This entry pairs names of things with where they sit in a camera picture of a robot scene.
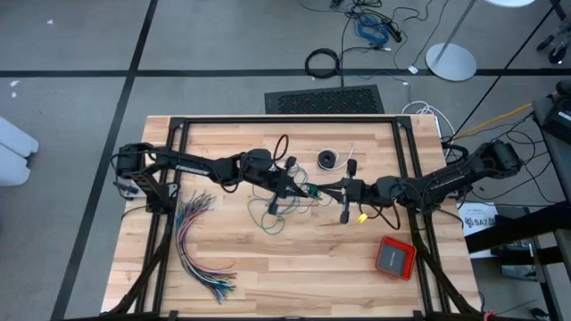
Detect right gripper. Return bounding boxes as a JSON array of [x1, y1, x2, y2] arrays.
[[319, 159, 374, 224]]

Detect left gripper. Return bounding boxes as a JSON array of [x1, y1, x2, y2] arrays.
[[240, 149, 310, 215]]

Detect green cord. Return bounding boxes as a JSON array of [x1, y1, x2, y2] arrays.
[[247, 164, 334, 236]]

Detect red tray with grey insert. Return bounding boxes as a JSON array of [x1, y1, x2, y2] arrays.
[[374, 235, 418, 282]]

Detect white printed paper sign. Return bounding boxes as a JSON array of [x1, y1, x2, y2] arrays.
[[458, 202, 500, 237]]

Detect black power adapter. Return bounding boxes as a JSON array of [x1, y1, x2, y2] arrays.
[[386, 21, 405, 44]]

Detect grey round stand base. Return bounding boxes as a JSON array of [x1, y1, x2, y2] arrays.
[[425, 42, 478, 83]]

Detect dark metal table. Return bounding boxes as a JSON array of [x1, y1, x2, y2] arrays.
[[463, 97, 571, 321]]

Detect grey stand pole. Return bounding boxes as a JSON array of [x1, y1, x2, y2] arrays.
[[434, 0, 478, 63]]

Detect thin black pole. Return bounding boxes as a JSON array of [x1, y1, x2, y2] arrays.
[[451, 3, 559, 131]]

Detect black electronic device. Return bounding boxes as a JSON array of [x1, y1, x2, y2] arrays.
[[541, 78, 571, 144]]

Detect white round lamp head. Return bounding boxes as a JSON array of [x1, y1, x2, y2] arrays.
[[484, 0, 536, 8]]

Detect black wheeled chair base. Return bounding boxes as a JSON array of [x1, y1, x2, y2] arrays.
[[536, 33, 571, 64]]

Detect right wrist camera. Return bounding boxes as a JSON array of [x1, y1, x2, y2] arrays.
[[356, 180, 376, 202]]

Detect black left camera cable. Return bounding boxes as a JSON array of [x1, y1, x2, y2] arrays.
[[272, 133, 290, 169]]

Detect black camera cable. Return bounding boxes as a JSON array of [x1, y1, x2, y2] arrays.
[[359, 200, 401, 232], [272, 133, 290, 169]]

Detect black right camera cable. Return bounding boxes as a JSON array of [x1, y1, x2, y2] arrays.
[[359, 200, 401, 232]]

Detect white cable loops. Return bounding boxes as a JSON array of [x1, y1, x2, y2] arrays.
[[401, 100, 457, 139]]

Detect black power cable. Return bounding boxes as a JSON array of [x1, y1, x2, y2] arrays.
[[338, 12, 358, 88]]

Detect multicoloured wire bundle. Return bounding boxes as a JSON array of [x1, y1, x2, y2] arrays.
[[174, 190, 238, 305]]

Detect coiled black cable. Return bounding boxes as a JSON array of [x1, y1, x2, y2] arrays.
[[304, 47, 343, 80]]

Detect blue cable coil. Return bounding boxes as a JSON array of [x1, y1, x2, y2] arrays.
[[355, 15, 392, 45]]

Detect yellow cable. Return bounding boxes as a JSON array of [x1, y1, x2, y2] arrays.
[[453, 103, 535, 140]]

